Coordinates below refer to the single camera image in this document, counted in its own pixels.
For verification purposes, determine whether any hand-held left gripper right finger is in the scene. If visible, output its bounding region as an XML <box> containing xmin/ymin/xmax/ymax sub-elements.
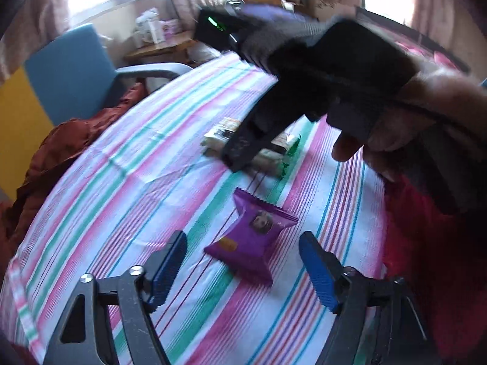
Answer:
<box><xmin>299</xmin><ymin>232</ymin><xmax>444</xmax><ymax>365</ymax></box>

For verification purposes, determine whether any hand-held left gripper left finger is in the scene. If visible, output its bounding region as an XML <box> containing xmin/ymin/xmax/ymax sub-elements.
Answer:
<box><xmin>43</xmin><ymin>231</ymin><xmax>188</xmax><ymax>365</ymax></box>

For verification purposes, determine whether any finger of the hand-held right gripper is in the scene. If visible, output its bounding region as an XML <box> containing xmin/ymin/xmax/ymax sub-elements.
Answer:
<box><xmin>222</xmin><ymin>95</ymin><xmax>303</xmax><ymax>172</ymax></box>

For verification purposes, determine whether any clear snack bar packet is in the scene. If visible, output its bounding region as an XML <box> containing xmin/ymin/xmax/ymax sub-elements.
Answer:
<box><xmin>201</xmin><ymin>117</ymin><xmax>302</xmax><ymax>178</ymax></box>

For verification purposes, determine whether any purple snack packet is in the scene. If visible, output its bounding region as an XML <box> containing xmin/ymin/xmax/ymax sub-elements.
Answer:
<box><xmin>204</xmin><ymin>188</ymin><xmax>299</xmax><ymax>287</ymax></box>

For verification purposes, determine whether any person's right forearm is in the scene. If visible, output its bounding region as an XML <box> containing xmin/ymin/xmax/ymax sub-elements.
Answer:
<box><xmin>396</xmin><ymin>118</ymin><xmax>487</xmax><ymax>217</ymax></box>

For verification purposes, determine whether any person's right hand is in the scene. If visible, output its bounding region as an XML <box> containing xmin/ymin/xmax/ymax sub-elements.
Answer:
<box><xmin>331</xmin><ymin>69</ymin><xmax>487</xmax><ymax>182</ymax></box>

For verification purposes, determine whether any striped bedsheet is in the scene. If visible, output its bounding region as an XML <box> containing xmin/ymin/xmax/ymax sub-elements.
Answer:
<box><xmin>0</xmin><ymin>51</ymin><xmax>389</xmax><ymax>365</ymax></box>

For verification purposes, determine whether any red cloth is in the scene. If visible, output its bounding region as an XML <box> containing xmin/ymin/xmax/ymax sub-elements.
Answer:
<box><xmin>382</xmin><ymin>177</ymin><xmax>487</xmax><ymax>365</ymax></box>

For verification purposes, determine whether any pink quilt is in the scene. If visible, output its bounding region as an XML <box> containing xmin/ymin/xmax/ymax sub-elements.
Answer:
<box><xmin>396</xmin><ymin>40</ymin><xmax>470</xmax><ymax>71</ymax></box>

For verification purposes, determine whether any wooden desk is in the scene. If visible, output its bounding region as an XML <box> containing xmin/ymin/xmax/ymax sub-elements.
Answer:
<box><xmin>124</xmin><ymin>32</ymin><xmax>198</xmax><ymax>65</ymax></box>

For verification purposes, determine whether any white carton box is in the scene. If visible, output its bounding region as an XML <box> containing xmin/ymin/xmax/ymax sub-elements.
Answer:
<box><xmin>135</xmin><ymin>9</ymin><xmax>166</xmax><ymax>46</ymax></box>

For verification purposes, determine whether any dark red garment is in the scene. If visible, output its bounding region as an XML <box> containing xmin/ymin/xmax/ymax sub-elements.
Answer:
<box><xmin>0</xmin><ymin>82</ymin><xmax>149</xmax><ymax>252</ymax></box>

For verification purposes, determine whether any grey yellow blue chair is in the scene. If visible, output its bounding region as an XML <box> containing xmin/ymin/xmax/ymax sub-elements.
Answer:
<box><xmin>0</xmin><ymin>23</ymin><xmax>194</xmax><ymax>202</ymax></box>

